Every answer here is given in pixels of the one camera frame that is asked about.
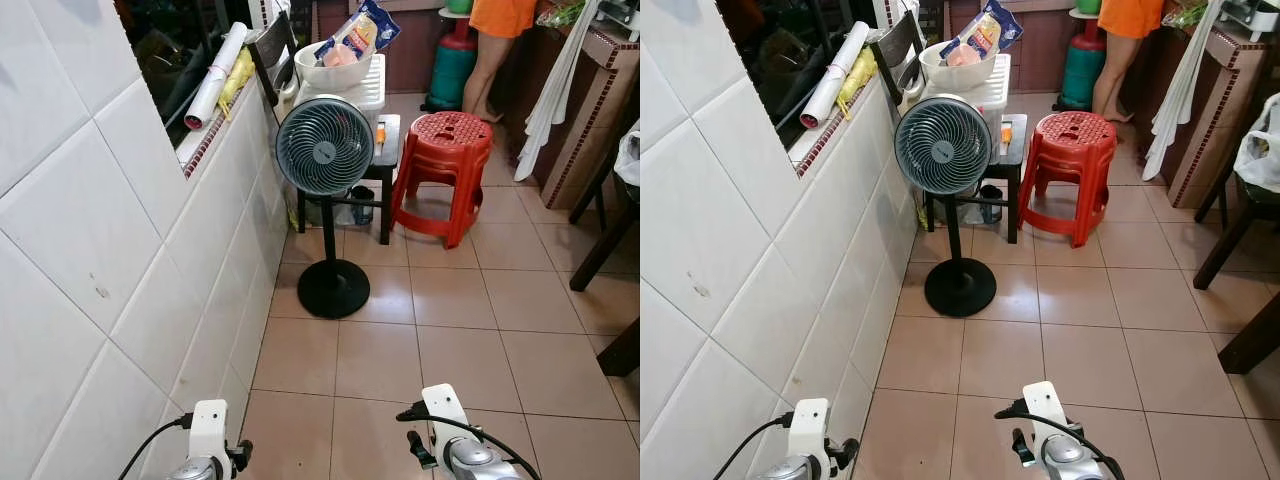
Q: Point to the dark wooden furniture leg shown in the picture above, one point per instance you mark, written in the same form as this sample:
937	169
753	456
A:
1255	340
622	352

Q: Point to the dark jug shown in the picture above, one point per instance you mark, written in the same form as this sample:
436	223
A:
990	204
362	205

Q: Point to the dark wooden table leg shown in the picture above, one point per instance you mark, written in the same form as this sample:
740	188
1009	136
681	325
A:
1230	245
605	250

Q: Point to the black wooden stool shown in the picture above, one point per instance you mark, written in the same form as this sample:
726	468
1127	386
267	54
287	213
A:
388	160
1013	160

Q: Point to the red plastic stool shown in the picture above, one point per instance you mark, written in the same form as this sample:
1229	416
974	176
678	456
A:
1072	140
445	140

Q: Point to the grey standing fan black base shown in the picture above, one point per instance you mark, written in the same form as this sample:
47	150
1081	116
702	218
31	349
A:
943	146
324	146

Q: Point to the white plastic bag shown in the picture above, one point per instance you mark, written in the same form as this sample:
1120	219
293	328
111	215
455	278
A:
1260	150
630	160

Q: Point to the white plastic crate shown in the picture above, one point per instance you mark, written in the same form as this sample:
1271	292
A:
365	90
990	92

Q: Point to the white hanging cloth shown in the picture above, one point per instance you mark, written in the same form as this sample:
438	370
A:
1178	100
548	100

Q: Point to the white paper roll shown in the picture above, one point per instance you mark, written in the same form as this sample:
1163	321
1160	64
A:
215	80
833	80

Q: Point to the yellow plastic bag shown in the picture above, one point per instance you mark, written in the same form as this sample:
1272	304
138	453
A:
860	76
238	78

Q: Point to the tiled kitchen counter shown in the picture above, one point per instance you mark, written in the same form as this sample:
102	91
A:
1215	110
590	110

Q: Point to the white plastic basin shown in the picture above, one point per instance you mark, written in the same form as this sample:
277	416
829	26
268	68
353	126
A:
330	74
955	74

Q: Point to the green gas cylinder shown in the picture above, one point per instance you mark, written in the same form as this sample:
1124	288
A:
453	70
1082	70

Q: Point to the black chair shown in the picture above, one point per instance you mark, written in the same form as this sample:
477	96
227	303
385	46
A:
272	45
895	45

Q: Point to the blue snack bag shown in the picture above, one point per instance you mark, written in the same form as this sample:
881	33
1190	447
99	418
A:
360	32
985	32

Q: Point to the person in orange shorts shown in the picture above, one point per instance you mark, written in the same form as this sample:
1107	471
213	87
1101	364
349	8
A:
1128	14
500	14

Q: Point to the green vegetables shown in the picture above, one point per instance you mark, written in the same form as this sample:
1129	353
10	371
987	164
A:
562	14
1187	14

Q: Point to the white countertop appliance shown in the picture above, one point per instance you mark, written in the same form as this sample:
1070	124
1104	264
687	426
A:
1252	14
622	10

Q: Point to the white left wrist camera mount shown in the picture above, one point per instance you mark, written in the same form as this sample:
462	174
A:
208	428
808	428

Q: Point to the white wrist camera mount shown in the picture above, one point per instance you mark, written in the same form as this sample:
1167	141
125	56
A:
443	408
208	428
808	428
1044	405

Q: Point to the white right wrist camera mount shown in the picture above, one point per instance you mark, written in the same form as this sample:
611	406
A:
443	408
1044	405

